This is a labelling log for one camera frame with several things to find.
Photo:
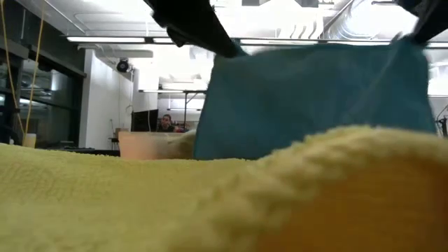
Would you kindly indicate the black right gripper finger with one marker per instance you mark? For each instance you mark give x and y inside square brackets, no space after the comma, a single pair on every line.
[434,29]

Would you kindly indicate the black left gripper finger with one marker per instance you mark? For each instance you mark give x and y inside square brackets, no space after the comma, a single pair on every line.
[227,45]

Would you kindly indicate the blue microfiber towel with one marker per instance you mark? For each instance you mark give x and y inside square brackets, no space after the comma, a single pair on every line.
[297,105]

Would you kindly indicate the light green microfiber towel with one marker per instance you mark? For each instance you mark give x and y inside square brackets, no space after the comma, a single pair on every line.
[182,145]

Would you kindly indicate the orange plastic tray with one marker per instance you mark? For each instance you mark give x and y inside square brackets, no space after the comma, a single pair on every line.
[140,145]

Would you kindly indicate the yellow microfiber towel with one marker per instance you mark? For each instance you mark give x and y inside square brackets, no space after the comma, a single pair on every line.
[140,203]

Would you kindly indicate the ceiling light strip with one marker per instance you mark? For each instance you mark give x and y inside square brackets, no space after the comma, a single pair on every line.
[280,42]
[105,39]

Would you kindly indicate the black tripod stand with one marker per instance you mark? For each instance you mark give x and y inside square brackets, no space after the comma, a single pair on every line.
[443,124]

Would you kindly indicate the person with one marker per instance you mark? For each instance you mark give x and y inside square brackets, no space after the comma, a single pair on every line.
[166,124]

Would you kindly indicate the dark computer monitor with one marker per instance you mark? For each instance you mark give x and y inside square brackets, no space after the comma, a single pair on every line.
[144,120]

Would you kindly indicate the pale yellow cup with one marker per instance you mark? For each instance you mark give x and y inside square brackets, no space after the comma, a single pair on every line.
[29,140]

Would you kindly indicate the black round wall device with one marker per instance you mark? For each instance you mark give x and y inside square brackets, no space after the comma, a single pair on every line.
[122,65]

